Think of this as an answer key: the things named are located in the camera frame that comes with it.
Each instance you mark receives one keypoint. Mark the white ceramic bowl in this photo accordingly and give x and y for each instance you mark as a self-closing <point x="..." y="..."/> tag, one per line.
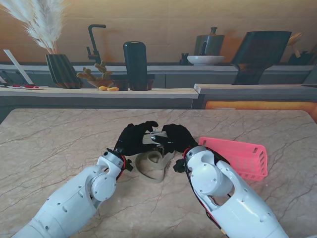
<point x="205" y="60"/>

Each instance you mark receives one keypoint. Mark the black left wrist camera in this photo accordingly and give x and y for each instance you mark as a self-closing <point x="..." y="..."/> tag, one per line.
<point x="128" y="164"/>

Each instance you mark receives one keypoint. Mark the white leaning board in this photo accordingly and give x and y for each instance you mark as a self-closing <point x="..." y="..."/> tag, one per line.
<point x="17" y="65"/>

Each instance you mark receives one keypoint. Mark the dark utensil holder with spoons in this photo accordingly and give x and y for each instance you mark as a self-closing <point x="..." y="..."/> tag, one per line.
<point x="301" y="58"/>

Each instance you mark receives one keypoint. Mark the dark range hood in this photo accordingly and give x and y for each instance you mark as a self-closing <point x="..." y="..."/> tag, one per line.
<point x="260" y="52"/>

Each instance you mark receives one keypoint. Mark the plate with red food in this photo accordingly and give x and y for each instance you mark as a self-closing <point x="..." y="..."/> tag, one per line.
<point x="27" y="87"/>

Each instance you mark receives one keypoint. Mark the black kitchen faucet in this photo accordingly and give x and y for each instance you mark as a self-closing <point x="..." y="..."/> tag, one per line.
<point x="93" y="44"/>

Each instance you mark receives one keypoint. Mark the grey pot with lid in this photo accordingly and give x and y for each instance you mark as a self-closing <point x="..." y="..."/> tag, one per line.
<point x="209" y="43"/>

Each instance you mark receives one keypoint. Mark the orange fruits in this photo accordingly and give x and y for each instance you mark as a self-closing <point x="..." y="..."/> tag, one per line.
<point x="111" y="88"/>

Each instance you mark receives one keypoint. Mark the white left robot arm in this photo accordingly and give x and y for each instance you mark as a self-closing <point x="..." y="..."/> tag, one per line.
<point x="74" y="198"/>

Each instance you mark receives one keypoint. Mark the small black stand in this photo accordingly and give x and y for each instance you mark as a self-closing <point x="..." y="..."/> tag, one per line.
<point x="184" y="59"/>

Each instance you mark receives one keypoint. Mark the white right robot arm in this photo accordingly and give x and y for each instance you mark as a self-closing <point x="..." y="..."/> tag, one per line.
<point x="223" y="193"/>

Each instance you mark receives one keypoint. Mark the white pampas grass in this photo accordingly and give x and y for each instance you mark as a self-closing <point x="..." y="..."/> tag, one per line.
<point x="42" y="24"/>

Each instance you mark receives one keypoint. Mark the dark ribbed vase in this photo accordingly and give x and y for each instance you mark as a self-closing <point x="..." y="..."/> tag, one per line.
<point x="63" y="72"/>

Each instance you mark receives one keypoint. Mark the beige woven belt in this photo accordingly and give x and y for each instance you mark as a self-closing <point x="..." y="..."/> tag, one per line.
<point x="151" y="168"/>

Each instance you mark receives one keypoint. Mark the grey stone counter top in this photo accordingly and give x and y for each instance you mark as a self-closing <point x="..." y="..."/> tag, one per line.
<point x="247" y="88"/>

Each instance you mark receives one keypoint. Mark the pink plastic mesh basket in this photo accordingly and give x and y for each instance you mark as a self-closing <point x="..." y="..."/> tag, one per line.
<point x="242" y="158"/>

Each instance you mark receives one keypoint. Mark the light wood counter top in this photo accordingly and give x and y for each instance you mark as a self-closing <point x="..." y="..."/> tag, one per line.
<point x="74" y="93"/>

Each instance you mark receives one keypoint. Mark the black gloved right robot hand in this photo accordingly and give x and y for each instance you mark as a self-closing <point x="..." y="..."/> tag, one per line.
<point x="179" y="138"/>

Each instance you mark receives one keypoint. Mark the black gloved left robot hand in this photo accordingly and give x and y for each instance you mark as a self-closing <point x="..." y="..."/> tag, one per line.
<point x="131" y="141"/>

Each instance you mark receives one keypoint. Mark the tall dark cylindrical canister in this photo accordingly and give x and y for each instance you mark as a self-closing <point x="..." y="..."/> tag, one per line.
<point x="135" y="64"/>

